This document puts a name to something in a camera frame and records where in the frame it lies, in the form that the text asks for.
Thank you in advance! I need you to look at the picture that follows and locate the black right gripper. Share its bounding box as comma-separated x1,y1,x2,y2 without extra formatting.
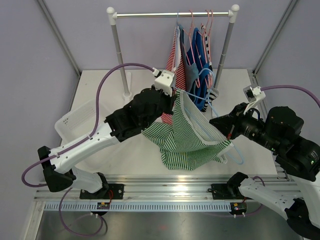
209,101,281,152

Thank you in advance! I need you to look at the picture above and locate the red striped tank top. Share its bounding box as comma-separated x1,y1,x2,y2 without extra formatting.
160,24,188,126

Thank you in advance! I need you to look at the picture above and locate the green striped tank top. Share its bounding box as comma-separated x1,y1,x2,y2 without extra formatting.
142,90,234,171

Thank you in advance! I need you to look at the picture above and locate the pink hanger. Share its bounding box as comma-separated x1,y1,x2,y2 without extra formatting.
183,10,200,87
199,9,213,88
206,9,215,88

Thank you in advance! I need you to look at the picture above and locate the grey-blue tank top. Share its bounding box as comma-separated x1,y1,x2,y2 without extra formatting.
178,24,199,95

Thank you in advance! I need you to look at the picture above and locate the light blue hanger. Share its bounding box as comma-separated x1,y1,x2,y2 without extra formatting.
182,67,245,165
171,12,182,74

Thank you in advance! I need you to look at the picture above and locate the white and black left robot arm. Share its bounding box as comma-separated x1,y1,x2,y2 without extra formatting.
38,85,176,199

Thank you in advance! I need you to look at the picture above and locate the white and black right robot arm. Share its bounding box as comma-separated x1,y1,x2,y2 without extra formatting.
208,102,320,240

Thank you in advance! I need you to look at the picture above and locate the black and white striped top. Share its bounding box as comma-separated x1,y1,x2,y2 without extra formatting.
201,24,219,113

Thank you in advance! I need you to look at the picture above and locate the bright blue tank top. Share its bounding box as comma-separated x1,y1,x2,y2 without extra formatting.
189,27,208,112

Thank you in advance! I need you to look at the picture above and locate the white plastic basket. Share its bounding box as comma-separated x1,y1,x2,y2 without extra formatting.
54,99,117,171

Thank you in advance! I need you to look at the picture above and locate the silver and white clothes rack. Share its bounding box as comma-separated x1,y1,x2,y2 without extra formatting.
106,4,240,89

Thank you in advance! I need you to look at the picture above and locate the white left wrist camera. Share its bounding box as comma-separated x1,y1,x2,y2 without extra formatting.
152,67,176,97

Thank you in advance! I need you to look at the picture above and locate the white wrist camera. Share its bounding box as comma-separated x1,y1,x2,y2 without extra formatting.
152,67,176,97
243,86,266,115

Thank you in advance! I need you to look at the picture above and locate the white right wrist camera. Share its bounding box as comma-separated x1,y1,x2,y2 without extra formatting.
243,86,266,115

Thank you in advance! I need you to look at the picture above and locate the aluminium mounting rail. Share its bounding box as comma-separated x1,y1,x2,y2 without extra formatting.
32,171,302,202

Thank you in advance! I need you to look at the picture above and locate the white slotted cable duct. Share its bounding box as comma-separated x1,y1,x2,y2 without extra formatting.
44,201,231,212

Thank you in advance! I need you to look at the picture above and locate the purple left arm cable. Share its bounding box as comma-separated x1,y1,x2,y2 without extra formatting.
21,62,158,188

